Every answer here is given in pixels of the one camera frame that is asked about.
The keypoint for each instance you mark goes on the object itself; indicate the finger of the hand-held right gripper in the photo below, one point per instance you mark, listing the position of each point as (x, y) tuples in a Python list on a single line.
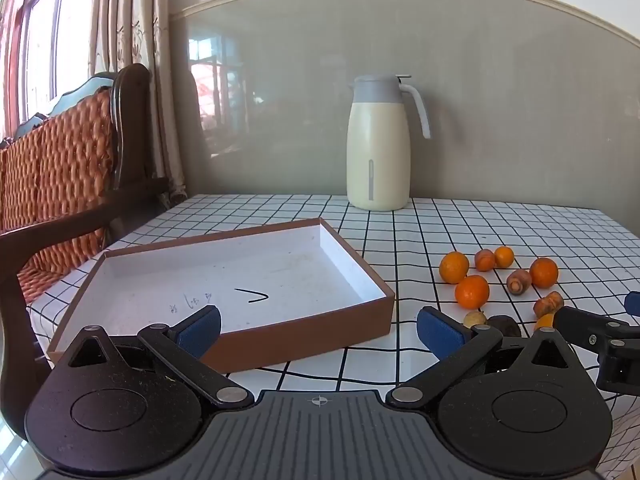
[(633, 304), (580, 322)]

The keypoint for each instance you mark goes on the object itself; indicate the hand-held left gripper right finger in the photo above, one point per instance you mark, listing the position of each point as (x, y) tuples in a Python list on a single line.
[(440, 330)]

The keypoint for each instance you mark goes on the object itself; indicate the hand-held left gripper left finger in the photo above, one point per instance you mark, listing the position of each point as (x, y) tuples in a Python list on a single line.
[(202, 327)]

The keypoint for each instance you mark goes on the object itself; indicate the short carrot piece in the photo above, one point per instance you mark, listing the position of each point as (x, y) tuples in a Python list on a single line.
[(548, 304)]

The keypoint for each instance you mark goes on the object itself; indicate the orange mandarin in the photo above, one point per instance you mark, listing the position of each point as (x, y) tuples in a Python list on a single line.
[(543, 272), (472, 291)]

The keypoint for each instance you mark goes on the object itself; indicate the brown cardboard box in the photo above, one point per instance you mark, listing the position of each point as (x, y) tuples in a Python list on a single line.
[(200, 270)]

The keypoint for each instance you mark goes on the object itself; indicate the bright orange carrot piece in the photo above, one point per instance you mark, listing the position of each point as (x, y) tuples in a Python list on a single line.
[(485, 259)]

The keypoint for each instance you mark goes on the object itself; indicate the small smooth orange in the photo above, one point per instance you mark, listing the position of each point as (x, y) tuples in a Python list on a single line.
[(504, 256)]

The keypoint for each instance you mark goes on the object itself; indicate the small tan round fruit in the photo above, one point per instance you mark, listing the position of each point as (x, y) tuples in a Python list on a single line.
[(475, 319)]

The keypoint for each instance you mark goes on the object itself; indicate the large orange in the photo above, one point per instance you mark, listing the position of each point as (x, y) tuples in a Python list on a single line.
[(454, 266)]

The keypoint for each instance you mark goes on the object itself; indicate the dark brown round fruit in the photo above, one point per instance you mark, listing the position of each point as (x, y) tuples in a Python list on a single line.
[(505, 325)]

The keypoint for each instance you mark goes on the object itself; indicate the brownish carrot piece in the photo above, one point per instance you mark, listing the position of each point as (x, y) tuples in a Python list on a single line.
[(519, 281)]

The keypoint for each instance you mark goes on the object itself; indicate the white grid tablecloth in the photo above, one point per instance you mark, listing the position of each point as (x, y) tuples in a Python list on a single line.
[(425, 230)]

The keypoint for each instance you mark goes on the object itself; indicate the cream thermos jug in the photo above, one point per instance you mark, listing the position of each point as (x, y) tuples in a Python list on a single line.
[(377, 160)]

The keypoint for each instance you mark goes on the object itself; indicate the orange woven chair cushion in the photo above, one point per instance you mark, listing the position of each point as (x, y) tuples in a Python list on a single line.
[(60, 170)]

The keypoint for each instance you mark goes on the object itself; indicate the dark wooden chair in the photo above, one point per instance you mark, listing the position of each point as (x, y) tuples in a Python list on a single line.
[(135, 125)]

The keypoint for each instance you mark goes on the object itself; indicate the beige patterned curtain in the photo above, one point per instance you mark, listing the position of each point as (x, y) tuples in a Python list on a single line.
[(150, 60)]

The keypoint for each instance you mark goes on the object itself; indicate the red framed window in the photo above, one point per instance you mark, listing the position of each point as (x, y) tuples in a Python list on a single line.
[(40, 35)]

